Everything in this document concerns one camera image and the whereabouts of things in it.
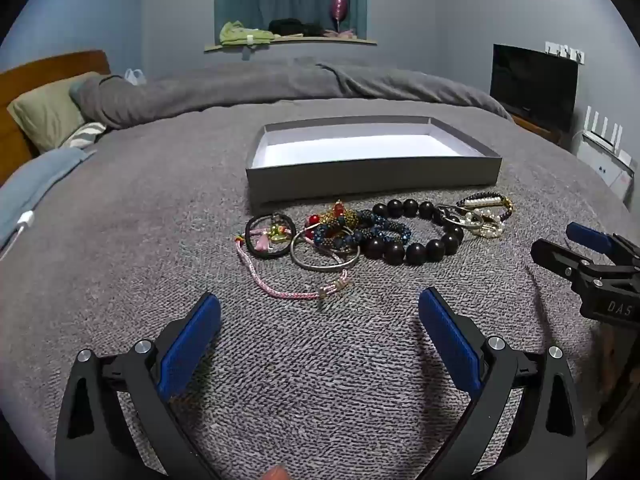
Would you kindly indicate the wooden headboard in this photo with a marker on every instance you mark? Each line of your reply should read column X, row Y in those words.
column 30, row 72

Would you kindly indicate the shallow grey cardboard box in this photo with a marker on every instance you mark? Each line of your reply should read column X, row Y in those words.
column 375, row 180

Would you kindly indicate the green pillow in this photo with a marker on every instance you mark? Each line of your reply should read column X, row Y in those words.
column 47, row 110

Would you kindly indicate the white plastic bag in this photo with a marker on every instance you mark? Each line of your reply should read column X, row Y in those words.
column 135, row 77

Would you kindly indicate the pink cloth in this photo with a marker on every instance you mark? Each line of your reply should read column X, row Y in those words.
column 342, row 33

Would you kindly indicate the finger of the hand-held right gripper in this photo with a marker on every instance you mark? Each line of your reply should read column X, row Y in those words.
column 590, row 237
column 560, row 257

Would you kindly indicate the person's left hand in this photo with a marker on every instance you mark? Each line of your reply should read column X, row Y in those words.
column 276, row 473

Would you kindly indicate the silver bangle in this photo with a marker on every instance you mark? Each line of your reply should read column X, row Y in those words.
column 320, row 268

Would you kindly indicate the grey knit blanket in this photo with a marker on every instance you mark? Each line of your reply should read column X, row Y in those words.
column 350, row 385

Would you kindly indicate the white wall hook rack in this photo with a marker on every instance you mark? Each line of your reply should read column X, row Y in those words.
column 565, row 52

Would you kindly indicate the striped pillow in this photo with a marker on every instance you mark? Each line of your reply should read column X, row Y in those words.
column 85, row 135

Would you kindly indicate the black flat screen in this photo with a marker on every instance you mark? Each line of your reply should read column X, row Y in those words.
column 532, row 85

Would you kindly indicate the grey duvet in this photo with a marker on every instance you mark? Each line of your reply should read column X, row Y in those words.
column 250, row 87

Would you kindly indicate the person's right forearm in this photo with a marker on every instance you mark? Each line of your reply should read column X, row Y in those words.
column 612, row 355

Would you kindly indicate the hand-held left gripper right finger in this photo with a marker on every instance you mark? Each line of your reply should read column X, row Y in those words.
column 450, row 342

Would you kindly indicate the black cloth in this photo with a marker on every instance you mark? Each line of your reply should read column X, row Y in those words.
column 290, row 26

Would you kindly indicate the wooden stand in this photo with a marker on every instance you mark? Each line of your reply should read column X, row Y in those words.
column 540, row 127

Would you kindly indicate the wooden window shelf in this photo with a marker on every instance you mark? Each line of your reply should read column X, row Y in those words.
column 300, row 42

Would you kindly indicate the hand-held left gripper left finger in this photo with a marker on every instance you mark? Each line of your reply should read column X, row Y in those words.
column 192, row 345

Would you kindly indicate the white router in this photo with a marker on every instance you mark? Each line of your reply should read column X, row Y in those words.
column 602, row 135

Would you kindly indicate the white appliance box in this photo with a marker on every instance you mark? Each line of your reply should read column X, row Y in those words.
column 600, row 165

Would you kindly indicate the green cloth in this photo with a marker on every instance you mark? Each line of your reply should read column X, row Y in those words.
column 240, row 34

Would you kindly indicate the light blue blanket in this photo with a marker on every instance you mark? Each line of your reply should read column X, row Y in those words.
column 35, row 180

